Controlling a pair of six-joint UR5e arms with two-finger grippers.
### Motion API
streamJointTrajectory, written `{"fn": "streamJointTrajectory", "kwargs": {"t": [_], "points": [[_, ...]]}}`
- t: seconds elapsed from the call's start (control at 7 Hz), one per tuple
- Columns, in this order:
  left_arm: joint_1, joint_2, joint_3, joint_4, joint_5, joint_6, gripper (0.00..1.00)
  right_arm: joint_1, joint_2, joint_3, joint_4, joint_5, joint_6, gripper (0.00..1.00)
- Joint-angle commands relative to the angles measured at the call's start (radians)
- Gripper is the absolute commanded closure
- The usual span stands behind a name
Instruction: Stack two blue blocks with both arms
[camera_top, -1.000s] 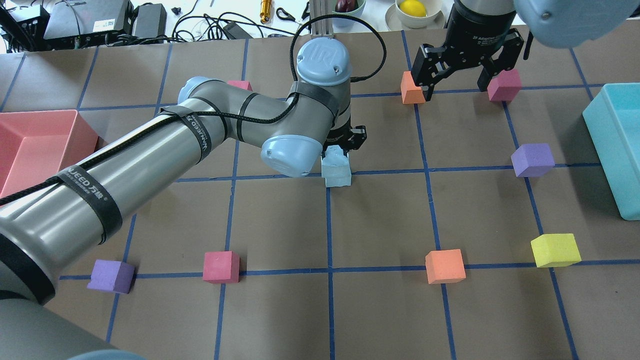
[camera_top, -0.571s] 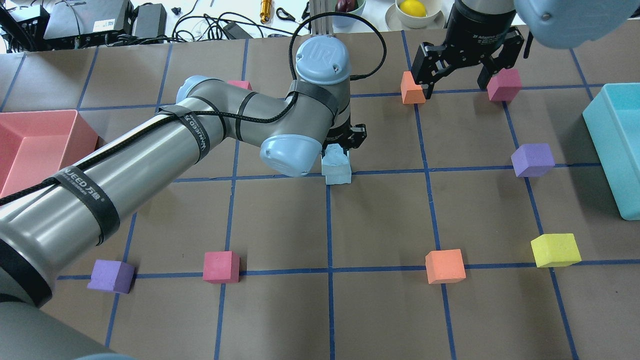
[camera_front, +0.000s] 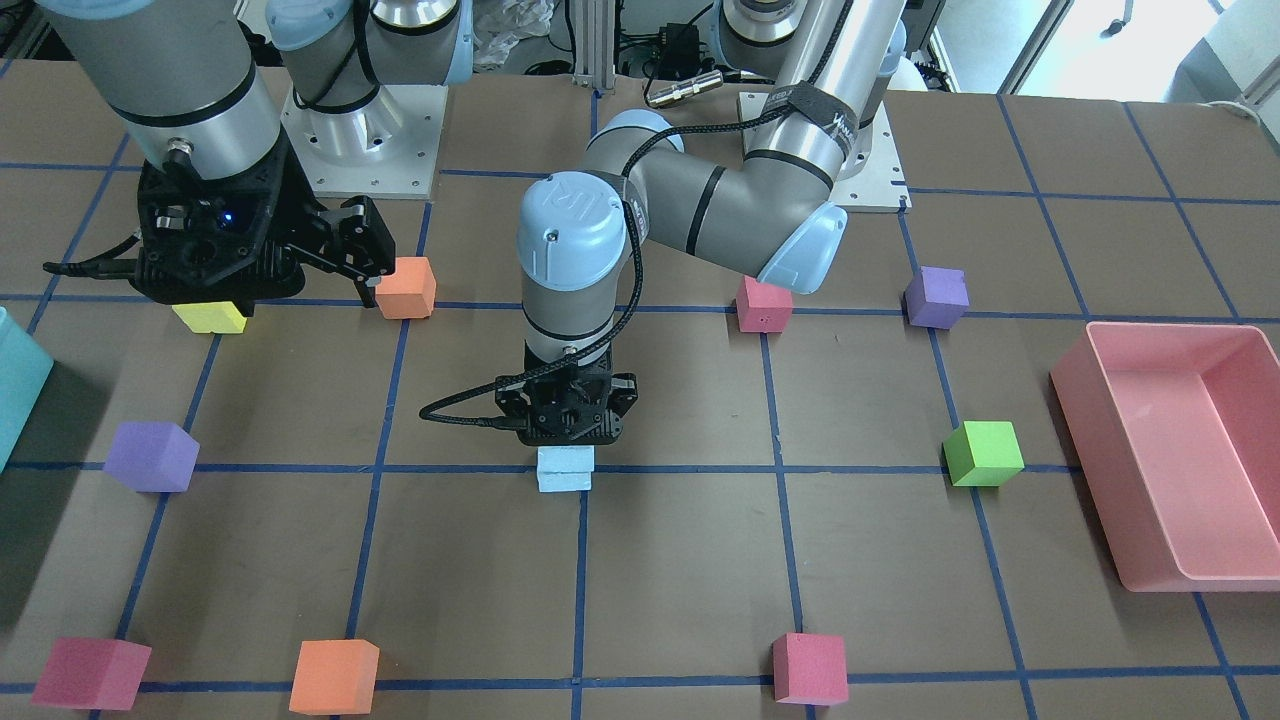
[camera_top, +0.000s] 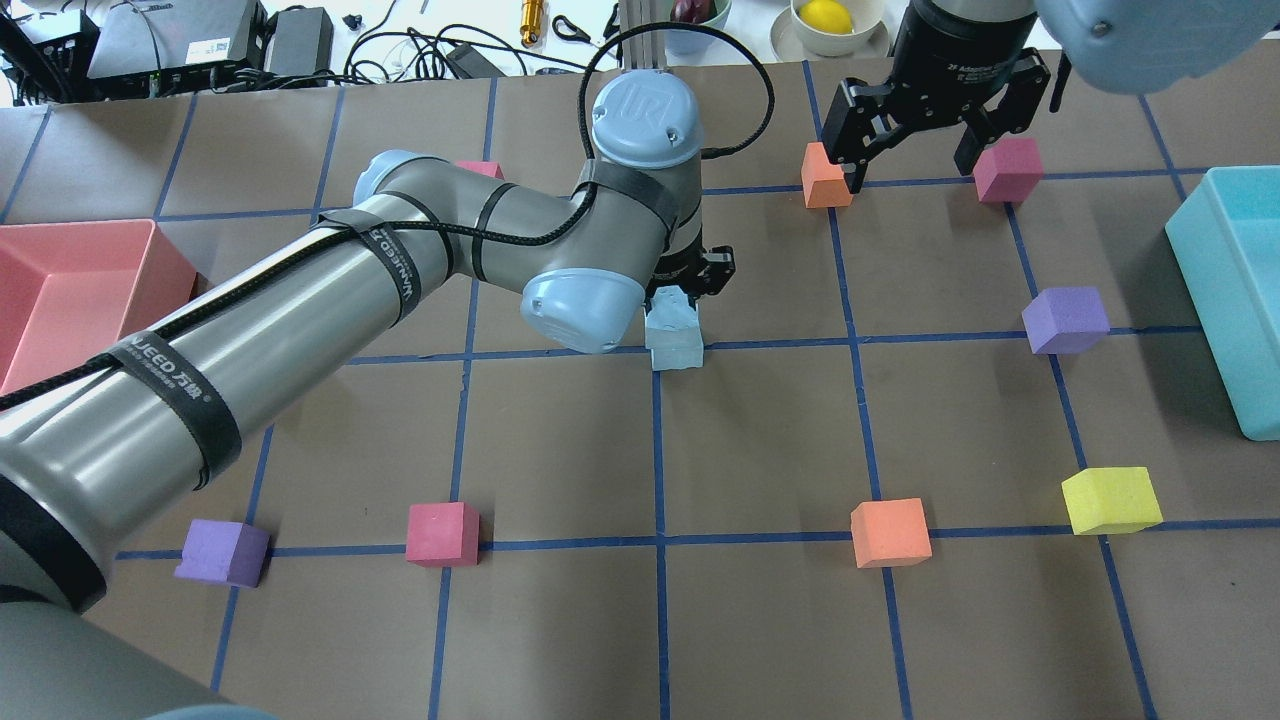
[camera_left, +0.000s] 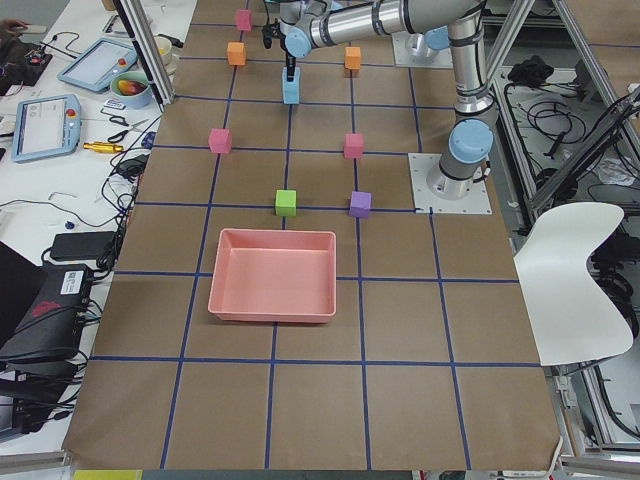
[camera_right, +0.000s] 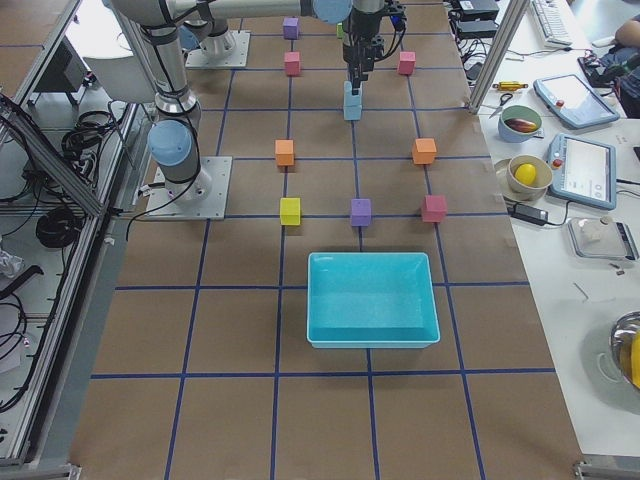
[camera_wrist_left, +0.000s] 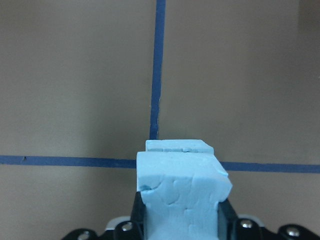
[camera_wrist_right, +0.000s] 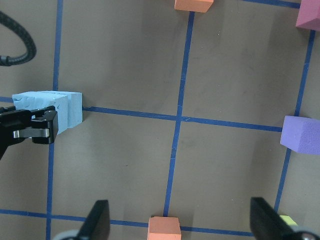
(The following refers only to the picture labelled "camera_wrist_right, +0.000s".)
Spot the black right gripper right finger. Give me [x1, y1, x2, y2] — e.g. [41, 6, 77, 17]
[249, 197, 293, 240]

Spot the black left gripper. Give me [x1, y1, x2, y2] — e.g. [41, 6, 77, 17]
[0, 105, 58, 159]

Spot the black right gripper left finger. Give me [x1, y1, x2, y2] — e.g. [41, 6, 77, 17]
[77, 200, 111, 240]

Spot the light blue foam block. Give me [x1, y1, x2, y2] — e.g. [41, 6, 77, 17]
[12, 91, 83, 134]

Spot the yellow foam block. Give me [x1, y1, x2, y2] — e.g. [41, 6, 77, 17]
[280, 215, 298, 227]

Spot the orange foam block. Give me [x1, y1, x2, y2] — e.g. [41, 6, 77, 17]
[174, 0, 214, 13]
[147, 216, 182, 240]

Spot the purple foam block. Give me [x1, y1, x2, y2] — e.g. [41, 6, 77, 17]
[280, 115, 320, 155]

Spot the pink foam block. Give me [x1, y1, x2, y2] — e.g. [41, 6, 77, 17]
[295, 0, 320, 32]

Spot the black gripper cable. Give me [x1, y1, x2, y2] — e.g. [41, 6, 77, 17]
[0, 10, 38, 67]

